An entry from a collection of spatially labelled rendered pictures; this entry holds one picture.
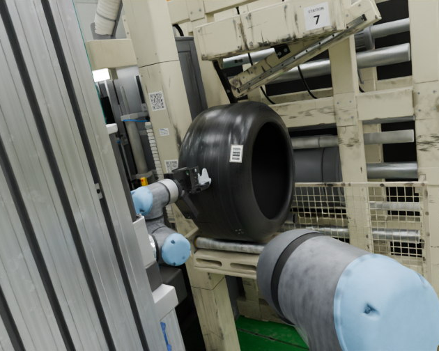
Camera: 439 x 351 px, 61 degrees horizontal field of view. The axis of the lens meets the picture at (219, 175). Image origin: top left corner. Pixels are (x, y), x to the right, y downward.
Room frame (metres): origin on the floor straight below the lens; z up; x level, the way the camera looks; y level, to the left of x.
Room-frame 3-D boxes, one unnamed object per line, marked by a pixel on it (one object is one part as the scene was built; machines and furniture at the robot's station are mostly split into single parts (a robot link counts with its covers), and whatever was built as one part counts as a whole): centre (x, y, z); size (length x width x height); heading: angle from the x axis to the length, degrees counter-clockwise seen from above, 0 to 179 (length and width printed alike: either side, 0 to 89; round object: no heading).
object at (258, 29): (1.69, -0.34, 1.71); 0.61 x 0.25 x 0.15; 56
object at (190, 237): (1.61, 0.08, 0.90); 0.40 x 0.03 x 0.10; 146
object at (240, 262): (1.40, 0.01, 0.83); 0.36 x 0.09 x 0.06; 56
